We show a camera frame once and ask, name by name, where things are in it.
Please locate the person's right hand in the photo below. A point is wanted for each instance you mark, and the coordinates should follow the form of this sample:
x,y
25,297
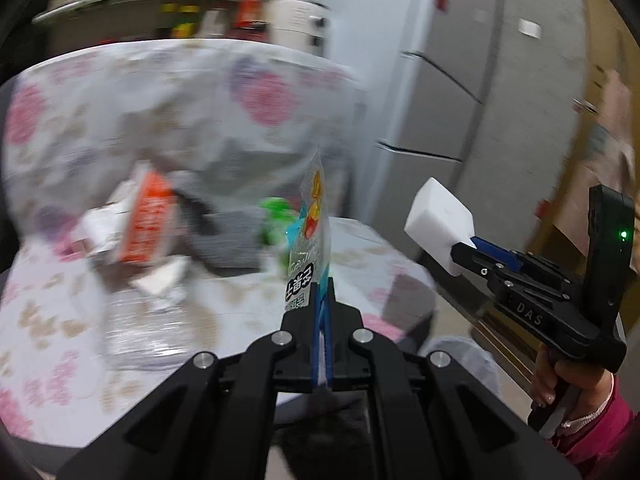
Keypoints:
x,y
575,385

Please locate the white fridge magnet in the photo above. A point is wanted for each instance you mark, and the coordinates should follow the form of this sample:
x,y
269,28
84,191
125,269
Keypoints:
x,y
530,28

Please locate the clear printed snack wrapper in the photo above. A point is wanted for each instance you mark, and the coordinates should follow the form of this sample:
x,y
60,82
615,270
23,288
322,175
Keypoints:
x,y
312,220

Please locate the white sponge block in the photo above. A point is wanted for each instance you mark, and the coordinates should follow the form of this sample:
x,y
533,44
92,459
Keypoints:
x,y
435,220

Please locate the silver grey scouring cloth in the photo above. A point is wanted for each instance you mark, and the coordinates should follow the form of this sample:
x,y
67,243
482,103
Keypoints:
x,y
225,240

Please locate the white paper piece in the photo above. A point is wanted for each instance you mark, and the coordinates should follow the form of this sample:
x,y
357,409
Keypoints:
x,y
160,276

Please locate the small red sticker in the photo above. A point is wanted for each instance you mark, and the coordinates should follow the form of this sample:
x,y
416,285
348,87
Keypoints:
x,y
542,207

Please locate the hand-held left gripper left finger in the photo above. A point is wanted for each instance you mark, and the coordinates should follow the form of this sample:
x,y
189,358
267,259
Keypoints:
x,y
315,350

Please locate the floral chair cover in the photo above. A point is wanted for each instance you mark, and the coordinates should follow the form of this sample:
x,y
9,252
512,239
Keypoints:
x,y
190,110

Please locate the orange and white carton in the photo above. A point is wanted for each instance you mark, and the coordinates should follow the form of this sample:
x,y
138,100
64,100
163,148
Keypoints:
x,y
147,220

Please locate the grey refrigerator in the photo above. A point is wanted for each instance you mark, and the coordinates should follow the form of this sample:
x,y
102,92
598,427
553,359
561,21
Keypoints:
x,y
450,85

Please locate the white kitchen appliance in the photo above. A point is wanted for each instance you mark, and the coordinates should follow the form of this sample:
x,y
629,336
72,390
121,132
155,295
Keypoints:
x,y
297,22

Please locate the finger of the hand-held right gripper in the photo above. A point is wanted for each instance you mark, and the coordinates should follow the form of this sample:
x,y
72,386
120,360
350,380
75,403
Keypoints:
x,y
492,249
475,260

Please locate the clear plastic food container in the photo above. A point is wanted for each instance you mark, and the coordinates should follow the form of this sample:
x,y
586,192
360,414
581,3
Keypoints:
x,y
150,332

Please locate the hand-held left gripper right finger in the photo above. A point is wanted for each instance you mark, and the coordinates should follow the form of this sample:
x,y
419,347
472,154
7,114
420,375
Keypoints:
x,y
330,355

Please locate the person's right forearm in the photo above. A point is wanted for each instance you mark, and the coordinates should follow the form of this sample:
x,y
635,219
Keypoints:
x,y
605,430

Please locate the red fridge magnet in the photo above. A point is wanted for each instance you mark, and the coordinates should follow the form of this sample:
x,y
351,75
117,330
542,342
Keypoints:
x,y
441,2

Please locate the green wrapper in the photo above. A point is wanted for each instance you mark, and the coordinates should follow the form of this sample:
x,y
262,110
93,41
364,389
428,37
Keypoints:
x,y
277,217

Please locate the crumpled white paper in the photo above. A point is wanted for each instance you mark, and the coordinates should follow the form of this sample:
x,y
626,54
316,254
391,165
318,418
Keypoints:
x,y
100,225

